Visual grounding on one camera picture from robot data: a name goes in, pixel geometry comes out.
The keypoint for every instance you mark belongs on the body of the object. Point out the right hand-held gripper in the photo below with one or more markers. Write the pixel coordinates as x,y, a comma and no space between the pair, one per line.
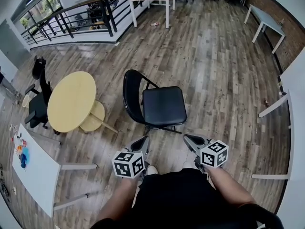
214,155

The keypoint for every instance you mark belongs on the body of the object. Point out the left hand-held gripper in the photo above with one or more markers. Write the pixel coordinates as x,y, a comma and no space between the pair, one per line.
127,166

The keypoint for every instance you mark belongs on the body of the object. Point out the black folding chair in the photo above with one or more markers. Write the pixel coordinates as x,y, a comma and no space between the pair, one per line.
164,106

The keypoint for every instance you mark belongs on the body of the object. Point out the person's left forearm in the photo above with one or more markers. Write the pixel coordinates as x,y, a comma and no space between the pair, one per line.
119,199

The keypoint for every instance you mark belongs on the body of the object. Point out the person's right forearm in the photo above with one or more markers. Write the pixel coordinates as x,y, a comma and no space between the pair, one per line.
228,187

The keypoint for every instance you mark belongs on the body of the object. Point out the person's left white shoe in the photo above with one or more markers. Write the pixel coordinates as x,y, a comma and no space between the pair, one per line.
151,170

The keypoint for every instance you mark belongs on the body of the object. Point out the person's black clothing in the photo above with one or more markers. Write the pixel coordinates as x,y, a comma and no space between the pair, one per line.
181,199

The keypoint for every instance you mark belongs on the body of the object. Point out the round yellow wooden table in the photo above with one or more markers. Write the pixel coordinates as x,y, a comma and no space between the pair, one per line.
71,101

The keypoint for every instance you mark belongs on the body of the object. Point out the long white table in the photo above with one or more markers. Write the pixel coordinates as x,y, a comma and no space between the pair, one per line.
295,128

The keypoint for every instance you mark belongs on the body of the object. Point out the white rectangular table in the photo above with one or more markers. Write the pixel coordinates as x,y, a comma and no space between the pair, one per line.
40,170

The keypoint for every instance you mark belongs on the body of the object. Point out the blue cloth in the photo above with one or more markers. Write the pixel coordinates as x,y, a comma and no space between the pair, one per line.
25,157

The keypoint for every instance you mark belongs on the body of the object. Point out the small orange packet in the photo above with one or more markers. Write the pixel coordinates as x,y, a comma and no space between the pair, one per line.
19,148

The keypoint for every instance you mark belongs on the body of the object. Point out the red white snack packet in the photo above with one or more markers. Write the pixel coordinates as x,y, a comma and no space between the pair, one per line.
155,23

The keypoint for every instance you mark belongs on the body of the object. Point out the cream round bucket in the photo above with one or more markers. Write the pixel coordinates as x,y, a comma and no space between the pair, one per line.
26,100

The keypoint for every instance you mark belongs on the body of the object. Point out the black metal railing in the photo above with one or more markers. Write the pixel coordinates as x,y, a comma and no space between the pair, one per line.
108,15

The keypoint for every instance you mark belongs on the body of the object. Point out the grey top white table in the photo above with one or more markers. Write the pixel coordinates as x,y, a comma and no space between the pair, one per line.
269,20

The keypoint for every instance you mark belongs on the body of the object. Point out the large glass window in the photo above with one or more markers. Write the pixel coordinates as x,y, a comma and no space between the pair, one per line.
38,11

